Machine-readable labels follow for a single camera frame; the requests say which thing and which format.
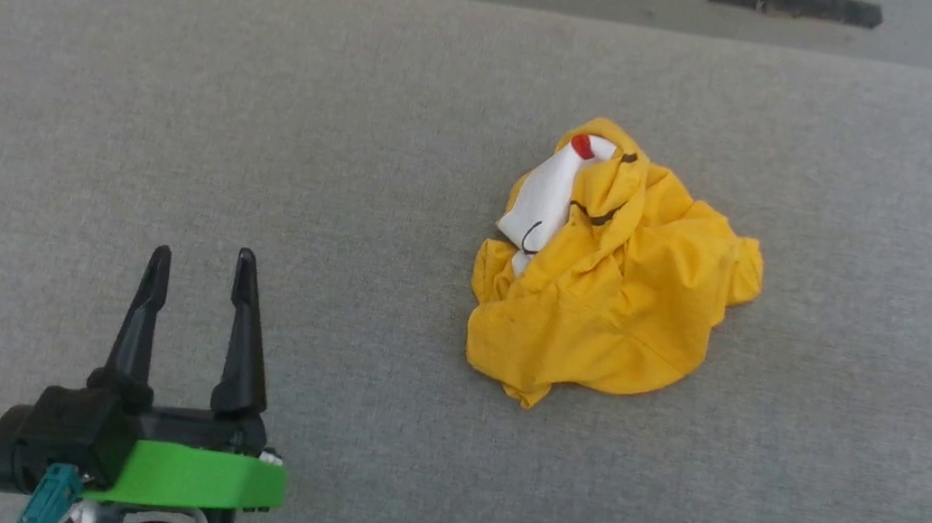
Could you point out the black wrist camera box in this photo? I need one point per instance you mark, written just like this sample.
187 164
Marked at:
63 437

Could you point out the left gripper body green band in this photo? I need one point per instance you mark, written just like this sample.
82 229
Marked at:
190 474

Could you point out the black floor tape strip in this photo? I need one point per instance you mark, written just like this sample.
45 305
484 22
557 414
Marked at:
794 2

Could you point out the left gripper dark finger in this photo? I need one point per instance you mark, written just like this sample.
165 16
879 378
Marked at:
241 358
137 334

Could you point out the yellow garment with white print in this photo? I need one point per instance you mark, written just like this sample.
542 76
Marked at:
617 292

